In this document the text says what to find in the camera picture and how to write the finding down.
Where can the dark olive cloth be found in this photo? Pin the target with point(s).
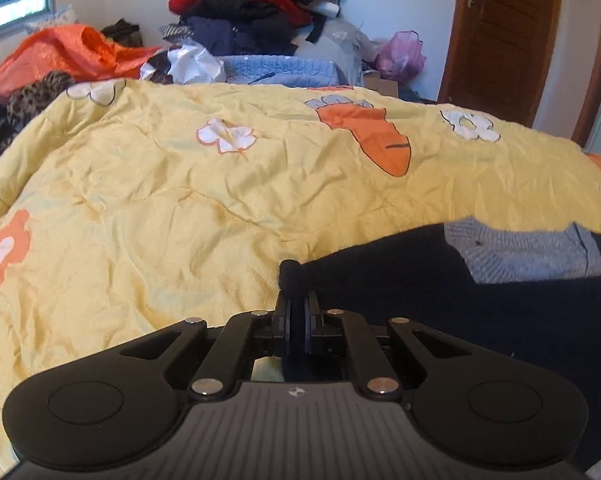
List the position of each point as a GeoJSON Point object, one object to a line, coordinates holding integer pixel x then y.
{"type": "Point", "coordinates": [123, 32]}

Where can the pink plastic bag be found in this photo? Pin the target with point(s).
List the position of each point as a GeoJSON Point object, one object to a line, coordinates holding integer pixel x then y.
{"type": "Point", "coordinates": [400, 55]}

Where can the orange plastic bag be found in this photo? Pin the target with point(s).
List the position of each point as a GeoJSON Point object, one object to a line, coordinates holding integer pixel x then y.
{"type": "Point", "coordinates": [55, 52]}

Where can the cardboard box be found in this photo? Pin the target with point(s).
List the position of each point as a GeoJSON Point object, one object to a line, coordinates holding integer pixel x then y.
{"type": "Point", "coordinates": [380, 85]}

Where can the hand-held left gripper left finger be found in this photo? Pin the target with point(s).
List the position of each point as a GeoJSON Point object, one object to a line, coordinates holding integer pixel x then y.
{"type": "Point", "coordinates": [289, 321]}

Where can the navy and grey knit sweater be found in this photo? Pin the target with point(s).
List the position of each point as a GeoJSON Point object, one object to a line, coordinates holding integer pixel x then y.
{"type": "Point", "coordinates": [430, 300]}

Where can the leopard print cloth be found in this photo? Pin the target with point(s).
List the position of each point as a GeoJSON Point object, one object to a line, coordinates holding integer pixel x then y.
{"type": "Point", "coordinates": [35, 97]}

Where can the grey plastic bag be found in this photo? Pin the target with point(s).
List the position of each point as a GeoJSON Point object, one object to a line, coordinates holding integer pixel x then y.
{"type": "Point", "coordinates": [340, 42]}

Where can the white plastic bag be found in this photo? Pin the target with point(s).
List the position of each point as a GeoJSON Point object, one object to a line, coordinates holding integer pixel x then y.
{"type": "Point", "coordinates": [195, 62]}

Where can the light blue knitted blanket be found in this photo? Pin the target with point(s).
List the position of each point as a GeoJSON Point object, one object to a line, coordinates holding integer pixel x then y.
{"type": "Point", "coordinates": [280, 67]}

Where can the white floral cloth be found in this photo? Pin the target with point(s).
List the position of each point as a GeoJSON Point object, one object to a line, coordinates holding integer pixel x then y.
{"type": "Point", "coordinates": [50, 20]}

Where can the yellow carrot print blanket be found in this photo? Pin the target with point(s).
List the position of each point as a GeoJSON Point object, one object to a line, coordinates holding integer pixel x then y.
{"type": "Point", "coordinates": [180, 210]}

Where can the window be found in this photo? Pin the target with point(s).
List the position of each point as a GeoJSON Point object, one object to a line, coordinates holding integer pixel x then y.
{"type": "Point", "coordinates": [15, 12]}

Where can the wooden door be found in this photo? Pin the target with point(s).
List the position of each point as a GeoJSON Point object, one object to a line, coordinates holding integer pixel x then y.
{"type": "Point", "coordinates": [500, 35]}

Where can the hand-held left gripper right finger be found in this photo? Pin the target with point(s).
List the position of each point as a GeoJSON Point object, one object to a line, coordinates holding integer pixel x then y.
{"type": "Point", "coordinates": [308, 321]}

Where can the navy garment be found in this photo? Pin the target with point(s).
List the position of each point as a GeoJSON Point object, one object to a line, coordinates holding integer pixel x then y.
{"type": "Point", "coordinates": [210, 35]}

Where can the black knit garment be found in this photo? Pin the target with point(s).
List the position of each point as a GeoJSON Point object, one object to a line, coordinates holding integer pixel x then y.
{"type": "Point", "coordinates": [245, 15]}

